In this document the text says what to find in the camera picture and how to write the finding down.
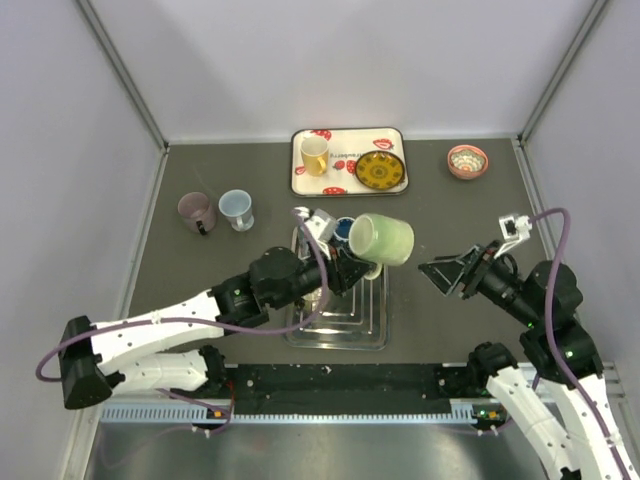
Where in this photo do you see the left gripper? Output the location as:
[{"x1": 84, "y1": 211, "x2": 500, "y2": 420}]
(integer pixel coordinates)
[{"x1": 270, "y1": 240, "x2": 374, "y2": 311}]

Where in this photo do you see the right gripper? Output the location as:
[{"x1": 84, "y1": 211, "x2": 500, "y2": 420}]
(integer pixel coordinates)
[{"x1": 416, "y1": 237, "x2": 541, "y2": 325}]

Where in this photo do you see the dark blue mug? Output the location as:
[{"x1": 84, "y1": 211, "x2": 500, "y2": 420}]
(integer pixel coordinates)
[{"x1": 333, "y1": 217, "x2": 355, "y2": 244}]

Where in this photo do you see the light green mug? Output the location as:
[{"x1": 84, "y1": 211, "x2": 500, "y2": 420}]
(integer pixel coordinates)
[{"x1": 348, "y1": 213, "x2": 415, "y2": 280}]

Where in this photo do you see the light blue mug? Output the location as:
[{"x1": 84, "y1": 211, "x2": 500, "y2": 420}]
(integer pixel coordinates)
[{"x1": 218, "y1": 189, "x2": 255, "y2": 232}]

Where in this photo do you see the purple mug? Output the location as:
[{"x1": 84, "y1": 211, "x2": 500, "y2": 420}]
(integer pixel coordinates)
[{"x1": 177, "y1": 192, "x2": 216, "y2": 236}]

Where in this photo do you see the cream mug black handle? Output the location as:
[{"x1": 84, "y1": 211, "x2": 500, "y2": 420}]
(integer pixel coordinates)
[{"x1": 302, "y1": 288, "x2": 322, "y2": 305}]

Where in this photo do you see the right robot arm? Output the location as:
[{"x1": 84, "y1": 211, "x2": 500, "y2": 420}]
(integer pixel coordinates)
[{"x1": 418, "y1": 242, "x2": 639, "y2": 479}]

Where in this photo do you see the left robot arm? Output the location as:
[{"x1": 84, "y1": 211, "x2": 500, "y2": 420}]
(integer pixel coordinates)
[{"x1": 57, "y1": 244, "x2": 378, "y2": 410}]

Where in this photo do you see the yellow mug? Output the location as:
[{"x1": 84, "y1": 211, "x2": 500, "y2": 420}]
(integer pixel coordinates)
[{"x1": 300, "y1": 136, "x2": 329, "y2": 176}]

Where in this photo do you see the silver metal tray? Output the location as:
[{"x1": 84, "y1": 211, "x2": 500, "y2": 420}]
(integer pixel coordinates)
[{"x1": 284, "y1": 223, "x2": 392, "y2": 351}]

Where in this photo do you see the yellow patterned plate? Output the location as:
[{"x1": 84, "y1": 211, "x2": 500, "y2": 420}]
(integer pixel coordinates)
[{"x1": 354, "y1": 150, "x2": 407, "y2": 191}]

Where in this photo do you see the pink patterned bowl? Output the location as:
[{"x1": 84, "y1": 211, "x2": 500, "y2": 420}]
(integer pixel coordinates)
[{"x1": 447, "y1": 144, "x2": 489, "y2": 180}]

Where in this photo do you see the strawberry pattern tray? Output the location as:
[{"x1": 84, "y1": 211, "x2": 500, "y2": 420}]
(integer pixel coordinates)
[{"x1": 291, "y1": 127, "x2": 408, "y2": 197}]

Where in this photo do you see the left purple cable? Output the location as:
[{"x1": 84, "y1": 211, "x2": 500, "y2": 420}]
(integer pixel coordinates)
[{"x1": 35, "y1": 209, "x2": 331, "y2": 383}]

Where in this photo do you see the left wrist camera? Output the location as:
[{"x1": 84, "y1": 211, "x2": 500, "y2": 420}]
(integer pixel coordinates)
[{"x1": 292, "y1": 206, "x2": 337, "y2": 243}]

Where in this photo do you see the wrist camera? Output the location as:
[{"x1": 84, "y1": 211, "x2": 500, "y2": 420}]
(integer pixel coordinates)
[
  {"x1": 292, "y1": 206, "x2": 337, "y2": 243},
  {"x1": 498, "y1": 214, "x2": 532, "y2": 254}
]

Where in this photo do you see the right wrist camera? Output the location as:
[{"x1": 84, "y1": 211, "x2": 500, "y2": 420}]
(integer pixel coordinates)
[{"x1": 498, "y1": 214, "x2": 532, "y2": 254}]

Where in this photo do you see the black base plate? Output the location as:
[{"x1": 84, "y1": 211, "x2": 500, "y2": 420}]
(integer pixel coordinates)
[{"x1": 228, "y1": 364, "x2": 489, "y2": 414}]

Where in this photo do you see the white cable duct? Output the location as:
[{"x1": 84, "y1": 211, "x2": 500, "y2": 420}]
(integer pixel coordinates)
[{"x1": 100, "y1": 402, "x2": 481, "y2": 426}]

